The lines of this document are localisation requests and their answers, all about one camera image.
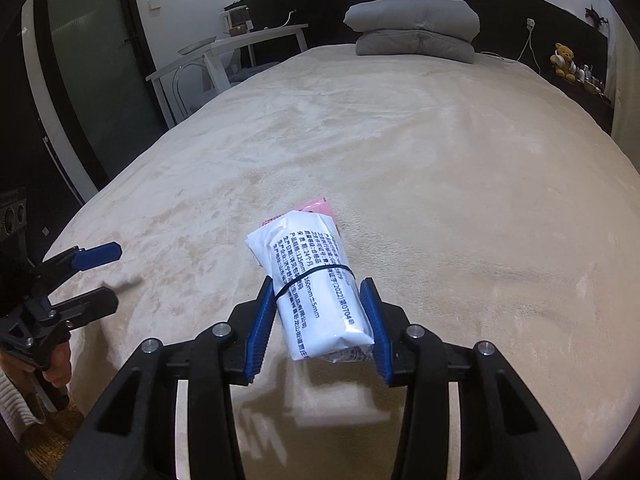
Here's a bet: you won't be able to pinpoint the white charger with cable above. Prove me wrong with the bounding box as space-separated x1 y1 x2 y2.
480 18 544 78

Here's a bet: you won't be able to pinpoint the white side table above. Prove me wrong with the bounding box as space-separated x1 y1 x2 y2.
145 24 310 128

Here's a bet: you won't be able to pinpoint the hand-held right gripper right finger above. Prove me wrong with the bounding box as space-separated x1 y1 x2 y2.
358 276 583 480

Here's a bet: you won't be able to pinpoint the person's left hand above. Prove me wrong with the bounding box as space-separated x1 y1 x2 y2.
0 332 72 389

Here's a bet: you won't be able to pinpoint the black toy figure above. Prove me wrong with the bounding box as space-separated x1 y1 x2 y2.
584 4 610 29

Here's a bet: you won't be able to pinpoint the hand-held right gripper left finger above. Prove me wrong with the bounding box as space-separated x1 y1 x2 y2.
52 276 277 480

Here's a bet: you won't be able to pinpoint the brown teddy bear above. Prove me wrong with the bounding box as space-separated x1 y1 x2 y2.
550 42 577 81

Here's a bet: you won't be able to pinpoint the dark glass door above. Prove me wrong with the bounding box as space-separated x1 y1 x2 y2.
20 0 168 206

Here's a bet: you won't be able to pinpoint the small bottles on nightstand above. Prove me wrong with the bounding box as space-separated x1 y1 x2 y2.
575 62 614 107

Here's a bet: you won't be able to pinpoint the black headboard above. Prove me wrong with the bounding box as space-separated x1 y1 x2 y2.
223 0 616 136

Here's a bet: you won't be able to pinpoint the beige bed blanket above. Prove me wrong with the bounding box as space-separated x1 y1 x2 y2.
42 45 640 480

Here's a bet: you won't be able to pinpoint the person's left forearm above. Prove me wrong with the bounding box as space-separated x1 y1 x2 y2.
0 367 40 427

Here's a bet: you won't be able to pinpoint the grey pillows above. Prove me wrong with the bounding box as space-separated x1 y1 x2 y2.
343 0 481 64

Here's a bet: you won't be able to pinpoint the woven straw mat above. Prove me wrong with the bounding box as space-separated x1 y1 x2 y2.
20 395 88 478

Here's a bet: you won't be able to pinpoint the clear chair with grey cushion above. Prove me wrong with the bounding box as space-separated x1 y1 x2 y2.
172 52 281 116

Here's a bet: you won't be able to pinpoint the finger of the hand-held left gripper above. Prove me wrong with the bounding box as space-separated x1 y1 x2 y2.
30 287 120 332
30 241 122 281

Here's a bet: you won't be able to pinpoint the white packet with rubber band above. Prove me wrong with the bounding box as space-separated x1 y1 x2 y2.
245 210 376 362

